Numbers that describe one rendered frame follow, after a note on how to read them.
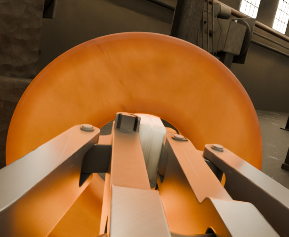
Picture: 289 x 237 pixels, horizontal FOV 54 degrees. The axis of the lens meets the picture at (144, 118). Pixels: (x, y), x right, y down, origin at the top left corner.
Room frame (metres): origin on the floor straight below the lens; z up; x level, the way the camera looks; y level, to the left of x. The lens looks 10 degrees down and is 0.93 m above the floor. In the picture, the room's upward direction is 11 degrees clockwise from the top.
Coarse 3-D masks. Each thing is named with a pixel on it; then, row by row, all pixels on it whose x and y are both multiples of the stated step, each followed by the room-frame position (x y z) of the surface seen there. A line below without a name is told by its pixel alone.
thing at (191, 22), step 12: (180, 0) 4.50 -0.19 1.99; (192, 0) 4.23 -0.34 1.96; (204, 0) 4.40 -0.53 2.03; (180, 12) 4.53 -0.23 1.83; (192, 12) 4.26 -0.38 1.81; (180, 24) 4.50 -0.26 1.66; (192, 24) 4.30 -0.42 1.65; (180, 36) 4.47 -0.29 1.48; (192, 36) 4.33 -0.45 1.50; (288, 120) 7.82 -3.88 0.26
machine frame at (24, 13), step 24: (0, 0) 0.48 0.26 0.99; (24, 0) 0.50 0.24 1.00; (0, 24) 0.48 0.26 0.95; (24, 24) 0.50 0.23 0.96; (0, 48) 0.48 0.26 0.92; (24, 48) 0.51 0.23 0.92; (0, 72) 0.48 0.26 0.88; (24, 72) 0.51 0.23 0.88; (0, 96) 0.44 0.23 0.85; (0, 120) 0.44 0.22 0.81; (0, 144) 0.44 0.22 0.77; (0, 168) 0.44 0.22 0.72
